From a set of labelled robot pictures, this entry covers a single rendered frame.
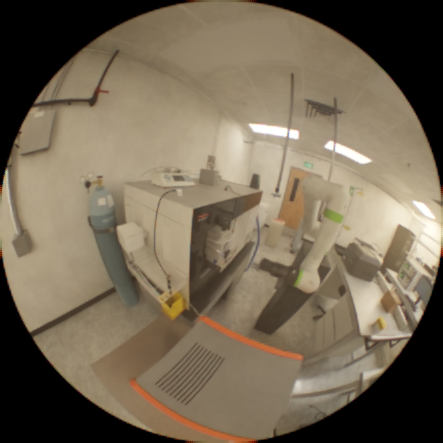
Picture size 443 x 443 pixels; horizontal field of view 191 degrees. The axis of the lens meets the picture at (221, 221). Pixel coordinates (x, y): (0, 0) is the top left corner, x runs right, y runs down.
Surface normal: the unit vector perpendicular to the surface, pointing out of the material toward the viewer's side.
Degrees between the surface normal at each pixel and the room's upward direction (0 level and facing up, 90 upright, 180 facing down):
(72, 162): 90
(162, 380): 0
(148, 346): 0
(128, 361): 0
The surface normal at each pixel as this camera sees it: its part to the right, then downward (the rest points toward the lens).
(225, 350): 0.17, -0.91
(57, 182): 0.86, 0.32
